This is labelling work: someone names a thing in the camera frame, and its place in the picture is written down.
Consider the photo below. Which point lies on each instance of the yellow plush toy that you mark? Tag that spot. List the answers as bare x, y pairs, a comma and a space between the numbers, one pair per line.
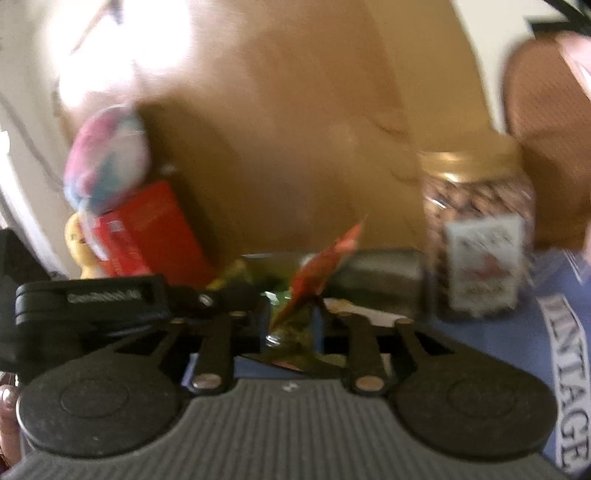
78, 240

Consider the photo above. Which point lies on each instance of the black printed box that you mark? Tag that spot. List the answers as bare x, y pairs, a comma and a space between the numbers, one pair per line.
388, 267

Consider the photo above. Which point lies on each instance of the red snack packet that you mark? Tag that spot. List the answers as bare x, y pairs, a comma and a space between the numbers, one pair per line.
318, 272

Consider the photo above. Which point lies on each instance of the blue blanket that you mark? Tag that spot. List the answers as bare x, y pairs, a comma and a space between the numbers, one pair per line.
521, 360

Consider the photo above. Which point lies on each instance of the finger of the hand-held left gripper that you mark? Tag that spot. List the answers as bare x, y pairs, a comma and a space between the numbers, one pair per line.
231, 297

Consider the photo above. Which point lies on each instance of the nut jar gold lid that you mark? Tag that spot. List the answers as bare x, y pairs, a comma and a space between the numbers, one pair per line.
480, 258

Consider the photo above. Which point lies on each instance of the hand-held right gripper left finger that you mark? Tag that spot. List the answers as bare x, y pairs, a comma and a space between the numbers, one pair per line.
263, 323

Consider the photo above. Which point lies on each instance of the wooden headboard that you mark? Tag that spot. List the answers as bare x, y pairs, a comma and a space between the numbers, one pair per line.
300, 138

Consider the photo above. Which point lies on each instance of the pastel plush toy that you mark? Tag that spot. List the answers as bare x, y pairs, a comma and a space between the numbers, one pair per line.
106, 157

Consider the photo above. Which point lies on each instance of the black metal stand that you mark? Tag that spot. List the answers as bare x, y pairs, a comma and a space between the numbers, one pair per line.
547, 25

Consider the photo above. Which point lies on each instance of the red gift box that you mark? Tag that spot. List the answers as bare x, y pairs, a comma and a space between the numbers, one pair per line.
152, 230

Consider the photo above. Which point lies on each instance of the person's left hand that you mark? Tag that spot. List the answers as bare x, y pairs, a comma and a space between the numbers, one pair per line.
9, 424

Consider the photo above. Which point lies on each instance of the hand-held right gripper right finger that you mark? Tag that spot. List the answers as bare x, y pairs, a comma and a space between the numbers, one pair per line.
317, 327

